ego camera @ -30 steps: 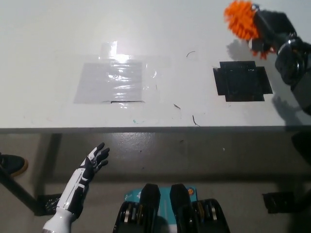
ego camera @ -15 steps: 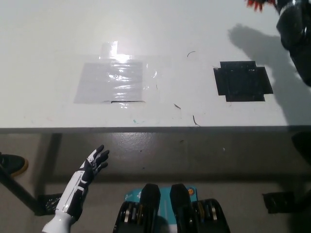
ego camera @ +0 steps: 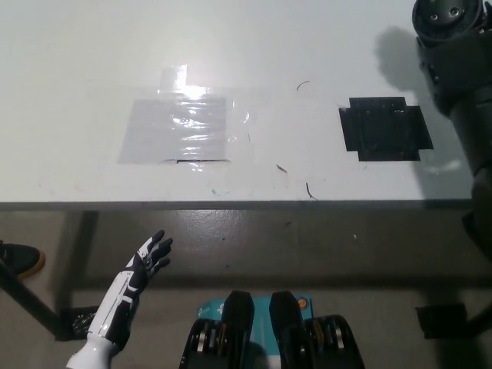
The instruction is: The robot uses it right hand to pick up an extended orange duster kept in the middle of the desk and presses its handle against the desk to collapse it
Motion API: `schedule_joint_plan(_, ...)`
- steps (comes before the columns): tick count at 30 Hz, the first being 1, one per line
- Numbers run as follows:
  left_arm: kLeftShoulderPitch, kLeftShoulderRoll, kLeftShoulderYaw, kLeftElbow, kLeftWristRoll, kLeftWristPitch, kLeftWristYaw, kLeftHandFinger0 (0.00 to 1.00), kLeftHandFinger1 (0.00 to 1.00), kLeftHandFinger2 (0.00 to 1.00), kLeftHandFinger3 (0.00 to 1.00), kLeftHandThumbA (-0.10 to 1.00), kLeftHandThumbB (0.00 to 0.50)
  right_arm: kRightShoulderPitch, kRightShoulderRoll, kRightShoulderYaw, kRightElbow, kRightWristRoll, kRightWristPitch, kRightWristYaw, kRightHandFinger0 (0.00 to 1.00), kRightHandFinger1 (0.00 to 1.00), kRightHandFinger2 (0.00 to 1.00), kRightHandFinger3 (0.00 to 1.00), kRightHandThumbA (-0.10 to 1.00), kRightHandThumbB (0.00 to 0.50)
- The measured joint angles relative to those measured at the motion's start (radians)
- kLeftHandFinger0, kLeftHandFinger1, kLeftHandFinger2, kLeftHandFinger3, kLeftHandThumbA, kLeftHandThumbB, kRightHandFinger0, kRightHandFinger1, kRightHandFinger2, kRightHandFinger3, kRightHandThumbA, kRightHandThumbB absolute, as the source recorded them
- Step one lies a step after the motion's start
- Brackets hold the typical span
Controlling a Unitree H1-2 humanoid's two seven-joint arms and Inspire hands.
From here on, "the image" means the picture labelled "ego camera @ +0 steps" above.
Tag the clear plastic taped sheet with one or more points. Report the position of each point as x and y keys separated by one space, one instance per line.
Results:
x=175 y=130

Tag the black metal bar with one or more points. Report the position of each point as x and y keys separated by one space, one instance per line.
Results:
x=28 y=303

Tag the black shoe tan sole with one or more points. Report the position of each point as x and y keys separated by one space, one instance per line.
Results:
x=19 y=257

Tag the black rounded bulky object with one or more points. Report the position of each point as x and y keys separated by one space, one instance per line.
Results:
x=478 y=238

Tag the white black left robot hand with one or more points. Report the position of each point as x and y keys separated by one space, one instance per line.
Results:
x=132 y=282

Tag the grey desk leg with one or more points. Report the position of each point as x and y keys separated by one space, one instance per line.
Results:
x=78 y=261

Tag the black tape patch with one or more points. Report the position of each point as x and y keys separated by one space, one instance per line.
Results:
x=384 y=130

